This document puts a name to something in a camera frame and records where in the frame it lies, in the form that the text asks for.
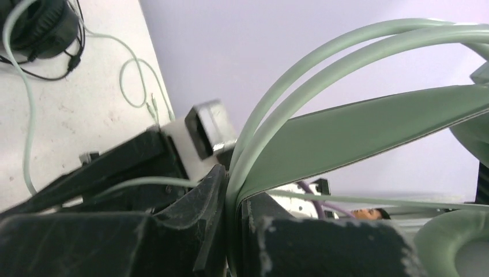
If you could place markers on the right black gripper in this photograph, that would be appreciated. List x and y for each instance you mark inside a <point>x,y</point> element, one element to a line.
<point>151,153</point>

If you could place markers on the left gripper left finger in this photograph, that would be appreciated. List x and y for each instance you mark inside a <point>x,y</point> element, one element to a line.
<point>185,239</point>

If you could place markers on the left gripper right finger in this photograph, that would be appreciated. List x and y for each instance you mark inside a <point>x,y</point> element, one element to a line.
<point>275,243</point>

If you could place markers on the mint green headphones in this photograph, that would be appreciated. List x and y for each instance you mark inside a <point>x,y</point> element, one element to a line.
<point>276,148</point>

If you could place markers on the black blue headphones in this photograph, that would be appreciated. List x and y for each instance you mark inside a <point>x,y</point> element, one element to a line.
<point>45,30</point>

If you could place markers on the person face in background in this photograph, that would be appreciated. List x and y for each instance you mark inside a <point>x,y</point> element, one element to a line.
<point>371,214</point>

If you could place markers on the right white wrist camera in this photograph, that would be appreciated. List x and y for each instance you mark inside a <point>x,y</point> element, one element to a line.
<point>203,138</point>

